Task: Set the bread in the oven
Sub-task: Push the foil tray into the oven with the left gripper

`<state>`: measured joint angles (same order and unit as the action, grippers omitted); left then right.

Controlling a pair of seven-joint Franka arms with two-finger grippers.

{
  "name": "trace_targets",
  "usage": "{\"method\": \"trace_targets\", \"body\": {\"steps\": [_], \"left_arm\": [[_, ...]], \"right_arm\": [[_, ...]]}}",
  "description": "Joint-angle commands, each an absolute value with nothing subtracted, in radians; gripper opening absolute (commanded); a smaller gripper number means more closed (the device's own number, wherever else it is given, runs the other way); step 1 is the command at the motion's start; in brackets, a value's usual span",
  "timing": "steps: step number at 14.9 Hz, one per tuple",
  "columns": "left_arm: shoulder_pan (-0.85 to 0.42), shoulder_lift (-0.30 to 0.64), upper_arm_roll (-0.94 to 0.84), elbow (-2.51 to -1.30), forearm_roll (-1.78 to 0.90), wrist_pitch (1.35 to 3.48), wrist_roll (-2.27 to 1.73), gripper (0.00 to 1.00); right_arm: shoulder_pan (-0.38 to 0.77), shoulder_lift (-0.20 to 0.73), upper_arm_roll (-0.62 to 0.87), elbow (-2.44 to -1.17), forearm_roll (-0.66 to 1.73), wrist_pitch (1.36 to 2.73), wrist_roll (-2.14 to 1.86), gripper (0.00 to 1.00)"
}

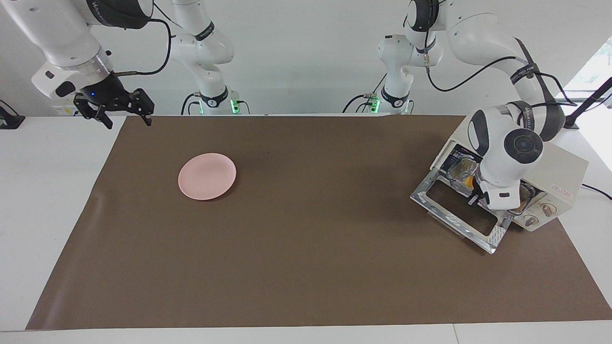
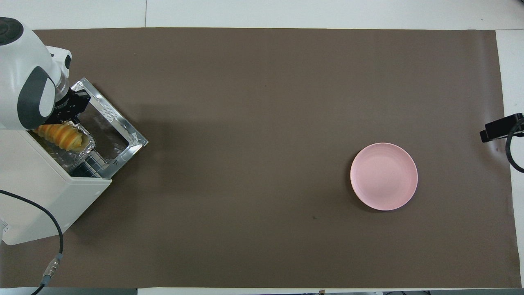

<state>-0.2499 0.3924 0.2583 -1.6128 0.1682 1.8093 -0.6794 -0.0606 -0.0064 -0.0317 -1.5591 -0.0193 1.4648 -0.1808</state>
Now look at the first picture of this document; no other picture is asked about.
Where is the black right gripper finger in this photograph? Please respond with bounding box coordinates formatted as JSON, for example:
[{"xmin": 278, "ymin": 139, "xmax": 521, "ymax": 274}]
[
  {"xmin": 73, "ymin": 95, "xmax": 114, "ymax": 130},
  {"xmin": 129, "ymin": 89, "xmax": 155, "ymax": 127}
]

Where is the aluminium foil tray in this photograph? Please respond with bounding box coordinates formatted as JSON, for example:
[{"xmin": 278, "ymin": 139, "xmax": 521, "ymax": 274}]
[{"xmin": 447, "ymin": 158, "xmax": 537, "ymax": 214}]

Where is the chrome glass oven door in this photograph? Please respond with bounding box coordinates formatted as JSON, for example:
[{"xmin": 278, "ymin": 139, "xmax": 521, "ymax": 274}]
[{"xmin": 410, "ymin": 170, "xmax": 515, "ymax": 255}]

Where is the white toaster oven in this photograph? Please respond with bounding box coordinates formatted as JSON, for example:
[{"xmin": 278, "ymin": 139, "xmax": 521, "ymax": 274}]
[{"xmin": 430, "ymin": 115, "xmax": 589, "ymax": 233}]

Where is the pink round plate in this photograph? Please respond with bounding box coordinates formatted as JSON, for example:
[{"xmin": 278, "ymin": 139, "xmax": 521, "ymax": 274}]
[{"xmin": 178, "ymin": 153, "xmax": 237, "ymax": 201}]

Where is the brown table mat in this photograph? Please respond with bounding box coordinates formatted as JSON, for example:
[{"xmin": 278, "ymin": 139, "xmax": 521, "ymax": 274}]
[{"xmin": 25, "ymin": 115, "xmax": 612, "ymax": 331}]

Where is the black right base cable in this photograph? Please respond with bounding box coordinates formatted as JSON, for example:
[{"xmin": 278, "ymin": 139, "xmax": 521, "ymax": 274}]
[{"xmin": 180, "ymin": 92, "xmax": 202, "ymax": 116}]

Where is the black base cable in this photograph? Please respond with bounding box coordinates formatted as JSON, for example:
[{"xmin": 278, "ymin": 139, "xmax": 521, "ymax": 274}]
[
  {"xmin": 341, "ymin": 73, "xmax": 388, "ymax": 114},
  {"xmin": 180, "ymin": 92, "xmax": 202, "ymax": 116}
]

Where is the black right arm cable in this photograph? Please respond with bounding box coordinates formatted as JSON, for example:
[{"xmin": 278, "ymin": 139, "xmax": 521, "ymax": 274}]
[{"xmin": 114, "ymin": 18, "xmax": 173, "ymax": 77}]

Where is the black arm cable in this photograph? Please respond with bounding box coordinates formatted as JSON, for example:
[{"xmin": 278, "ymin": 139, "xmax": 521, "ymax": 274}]
[
  {"xmin": 423, "ymin": 29, "xmax": 575, "ymax": 126},
  {"xmin": 114, "ymin": 18, "xmax": 173, "ymax": 77}
]

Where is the black clamp mount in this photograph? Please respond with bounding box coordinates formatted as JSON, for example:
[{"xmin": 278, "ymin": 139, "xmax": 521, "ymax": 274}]
[{"xmin": 0, "ymin": 99, "xmax": 26, "ymax": 130}]

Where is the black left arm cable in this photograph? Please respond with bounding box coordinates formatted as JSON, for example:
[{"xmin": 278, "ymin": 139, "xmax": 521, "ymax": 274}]
[{"xmin": 423, "ymin": 29, "xmax": 575, "ymax": 126}]

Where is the black oven power cord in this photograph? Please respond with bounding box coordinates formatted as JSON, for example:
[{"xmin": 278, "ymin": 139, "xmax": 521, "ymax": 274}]
[{"xmin": 580, "ymin": 183, "xmax": 612, "ymax": 202}]

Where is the black camera stand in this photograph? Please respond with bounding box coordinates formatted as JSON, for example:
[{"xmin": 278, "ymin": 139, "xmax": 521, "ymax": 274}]
[{"xmin": 564, "ymin": 76, "xmax": 612, "ymax": 130}]

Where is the black left base cable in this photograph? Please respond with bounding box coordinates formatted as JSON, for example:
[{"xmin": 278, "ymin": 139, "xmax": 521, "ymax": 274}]
[{"xmin": 341, "ymin": 73, "xmax": 388, "ymax": 114}]

